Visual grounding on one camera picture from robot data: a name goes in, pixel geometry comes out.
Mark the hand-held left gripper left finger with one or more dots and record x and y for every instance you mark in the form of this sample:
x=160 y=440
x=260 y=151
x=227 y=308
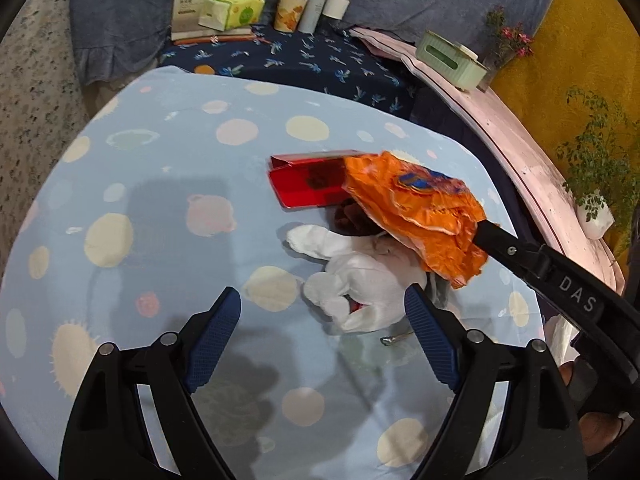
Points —
x=212 y=340

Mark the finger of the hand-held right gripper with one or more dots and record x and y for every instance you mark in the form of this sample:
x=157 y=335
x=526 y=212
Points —
x=510 y=250

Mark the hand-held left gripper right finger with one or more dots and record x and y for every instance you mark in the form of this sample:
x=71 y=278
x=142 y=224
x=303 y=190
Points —
x=430 y=335

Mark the white plush toy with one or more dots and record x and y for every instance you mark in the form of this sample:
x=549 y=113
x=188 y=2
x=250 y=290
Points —
x=370 y=280

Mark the orange snack wrapper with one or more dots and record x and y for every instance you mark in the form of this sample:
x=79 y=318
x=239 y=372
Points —
x=415 y=210

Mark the person's right hand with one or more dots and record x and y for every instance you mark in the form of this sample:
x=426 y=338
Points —
x=605 y=430

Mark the small metal object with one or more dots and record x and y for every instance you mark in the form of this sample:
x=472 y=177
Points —
x=387 y=341

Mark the green plant in white pot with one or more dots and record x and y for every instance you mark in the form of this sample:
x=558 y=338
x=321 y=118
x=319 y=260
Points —
x=597 y=222

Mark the pink speckled cloth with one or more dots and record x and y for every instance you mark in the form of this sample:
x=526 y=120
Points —
x=525 y=160

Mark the brown scrunchie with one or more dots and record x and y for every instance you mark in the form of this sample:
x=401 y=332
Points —
x=355 y=217

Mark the blue planet-printed blanket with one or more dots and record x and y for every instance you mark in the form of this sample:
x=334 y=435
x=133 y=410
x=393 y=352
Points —
x=150 y=210

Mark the red transparent tray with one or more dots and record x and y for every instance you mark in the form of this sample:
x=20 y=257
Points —
x=305 y=185

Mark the green tissue box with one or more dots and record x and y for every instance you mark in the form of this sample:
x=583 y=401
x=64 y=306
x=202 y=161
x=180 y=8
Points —
x=445 y=60

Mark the yellow cloth backdrop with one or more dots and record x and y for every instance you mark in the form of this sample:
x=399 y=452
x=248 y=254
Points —
x=590 y=60

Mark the glass vase with pink flowers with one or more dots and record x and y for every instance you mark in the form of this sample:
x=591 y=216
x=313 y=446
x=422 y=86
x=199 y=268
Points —
x=512 y=35

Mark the navy leaf-printed cloth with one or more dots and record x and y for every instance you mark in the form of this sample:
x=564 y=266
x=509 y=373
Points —
x=320 y=65

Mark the white jar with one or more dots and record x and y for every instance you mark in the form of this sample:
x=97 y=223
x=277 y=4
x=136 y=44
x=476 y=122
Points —
x=337 y=2

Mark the flat red-edged pad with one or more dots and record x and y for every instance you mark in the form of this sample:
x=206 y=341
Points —
x=210 y=37

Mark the white tube bottle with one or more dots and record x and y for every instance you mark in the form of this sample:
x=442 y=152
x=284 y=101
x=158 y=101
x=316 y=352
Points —
x=312 y=10

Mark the yellow printed can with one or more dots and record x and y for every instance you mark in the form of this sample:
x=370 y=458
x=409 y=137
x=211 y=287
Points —
x=289 y=15

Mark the green tissue pack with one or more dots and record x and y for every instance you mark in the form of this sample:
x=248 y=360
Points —
x=235 y=10

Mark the white cardboard box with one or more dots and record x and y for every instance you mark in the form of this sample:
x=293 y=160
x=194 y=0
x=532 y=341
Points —
x=192 y=5

